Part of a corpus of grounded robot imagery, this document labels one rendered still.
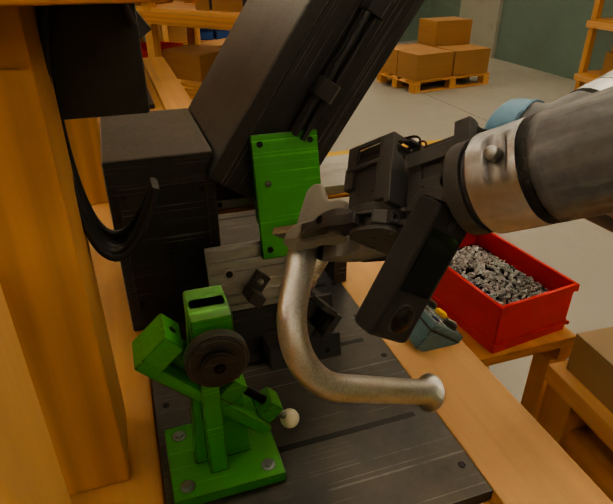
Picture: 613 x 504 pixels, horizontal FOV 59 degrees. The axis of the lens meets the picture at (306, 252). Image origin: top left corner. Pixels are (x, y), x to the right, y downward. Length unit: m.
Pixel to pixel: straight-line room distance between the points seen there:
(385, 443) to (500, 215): 0.53
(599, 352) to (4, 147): 0.93
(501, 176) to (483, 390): 0.63
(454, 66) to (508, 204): 6.94
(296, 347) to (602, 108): 0.33
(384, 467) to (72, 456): 0.42
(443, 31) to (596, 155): 7.28
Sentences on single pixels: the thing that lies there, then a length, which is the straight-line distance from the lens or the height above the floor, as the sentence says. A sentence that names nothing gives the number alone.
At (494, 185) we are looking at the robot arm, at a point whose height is 1.40.
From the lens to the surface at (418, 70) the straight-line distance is 6.94.
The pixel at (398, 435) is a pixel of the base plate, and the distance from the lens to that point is 0.87.
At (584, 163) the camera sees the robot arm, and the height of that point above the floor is 1.43.
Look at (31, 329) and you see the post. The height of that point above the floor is 1.16.
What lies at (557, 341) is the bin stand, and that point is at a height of 0.80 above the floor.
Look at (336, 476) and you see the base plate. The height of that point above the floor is 0.90.
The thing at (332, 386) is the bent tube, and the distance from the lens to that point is 0.56.
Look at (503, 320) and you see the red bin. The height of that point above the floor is 0.88.
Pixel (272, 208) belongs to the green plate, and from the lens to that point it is 0.92.
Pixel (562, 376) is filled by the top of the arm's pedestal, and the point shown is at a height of 0.85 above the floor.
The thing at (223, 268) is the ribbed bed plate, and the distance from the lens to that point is 0.94.
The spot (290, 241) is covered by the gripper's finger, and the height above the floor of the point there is 1.29.
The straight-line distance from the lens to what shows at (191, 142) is 0.99.
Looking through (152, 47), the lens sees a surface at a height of 0.94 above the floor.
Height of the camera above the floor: 1.54
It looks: 29 degrees down
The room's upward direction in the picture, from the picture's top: straight up
